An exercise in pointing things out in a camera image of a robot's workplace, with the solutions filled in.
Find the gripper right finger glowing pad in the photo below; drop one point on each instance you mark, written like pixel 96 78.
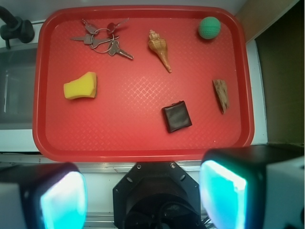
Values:
pixel 255 187

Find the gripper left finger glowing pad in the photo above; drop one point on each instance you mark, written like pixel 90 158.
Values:
pixel 43 196

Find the yellow sponge green backing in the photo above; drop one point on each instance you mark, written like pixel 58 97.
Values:
pixel 83 87

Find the dark brown leather square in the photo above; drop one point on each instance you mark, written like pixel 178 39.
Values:
pixel 176 116

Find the brown wood piece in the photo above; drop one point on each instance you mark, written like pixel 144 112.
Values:
pixel 220 87

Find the red plastic tray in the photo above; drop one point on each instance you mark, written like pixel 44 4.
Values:
pixel 124 122

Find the grey metal box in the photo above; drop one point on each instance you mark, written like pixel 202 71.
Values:
pixel 17 75

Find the bunch of metal keys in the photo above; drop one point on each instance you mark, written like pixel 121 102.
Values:
pixel 111 39

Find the green dimpled ball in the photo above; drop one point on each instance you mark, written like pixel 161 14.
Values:
pixel 209 28

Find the tan spiral seashell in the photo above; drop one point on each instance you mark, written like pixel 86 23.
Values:
pixel 159 46

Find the black octagonal mount base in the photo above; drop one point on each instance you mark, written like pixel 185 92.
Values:
pixel 157 195

